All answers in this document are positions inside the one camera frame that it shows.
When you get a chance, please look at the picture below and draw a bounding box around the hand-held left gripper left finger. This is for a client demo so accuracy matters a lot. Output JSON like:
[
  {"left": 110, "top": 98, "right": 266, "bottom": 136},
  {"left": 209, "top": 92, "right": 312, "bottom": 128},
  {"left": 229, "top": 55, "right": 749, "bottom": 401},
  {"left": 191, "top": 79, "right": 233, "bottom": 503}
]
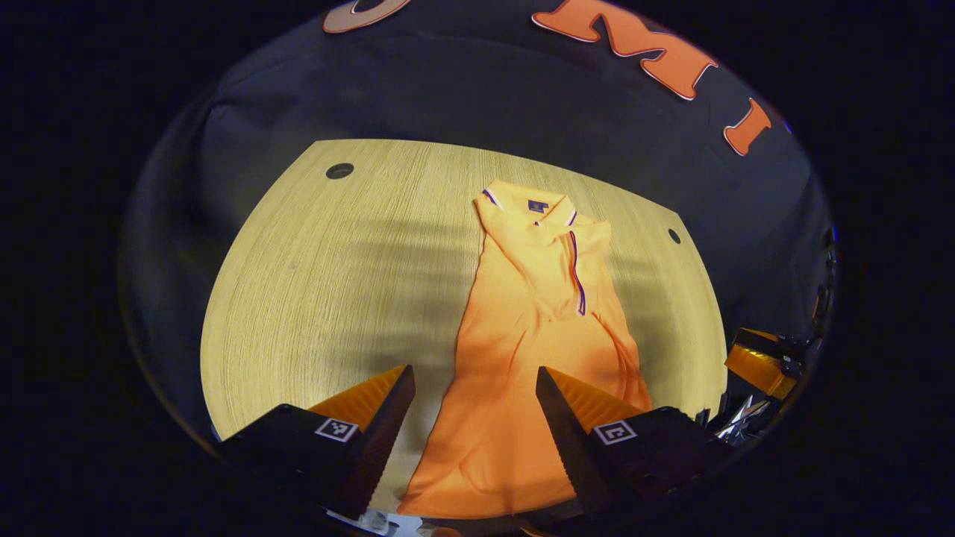
[{"left": 216, "top": 364, "right": 417, "bottom": 521}]

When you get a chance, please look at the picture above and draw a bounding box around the orange T-shirt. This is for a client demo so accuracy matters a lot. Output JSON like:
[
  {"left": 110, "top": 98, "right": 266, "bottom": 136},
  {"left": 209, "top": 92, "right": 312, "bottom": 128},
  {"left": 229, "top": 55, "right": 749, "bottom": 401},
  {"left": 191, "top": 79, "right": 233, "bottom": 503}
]
[{"left": 398, "top": 179, "right": 654, "bottom": 521}]

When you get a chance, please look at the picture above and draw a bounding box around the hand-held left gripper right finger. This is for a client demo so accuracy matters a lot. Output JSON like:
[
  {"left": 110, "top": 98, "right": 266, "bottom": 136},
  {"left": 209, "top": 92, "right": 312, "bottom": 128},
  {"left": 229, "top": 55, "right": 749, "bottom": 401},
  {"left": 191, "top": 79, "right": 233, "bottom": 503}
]
[{"left": 536, "top": 365, "right": 728, "bottom": 523}]

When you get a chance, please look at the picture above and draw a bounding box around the black backdrop cloth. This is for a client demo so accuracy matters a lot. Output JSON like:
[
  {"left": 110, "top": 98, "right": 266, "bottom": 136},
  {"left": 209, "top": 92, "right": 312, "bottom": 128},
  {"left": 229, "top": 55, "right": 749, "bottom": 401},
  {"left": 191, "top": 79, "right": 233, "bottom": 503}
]
[{"left": 119, "top": 0, "right": 836, "bottom": 448}]

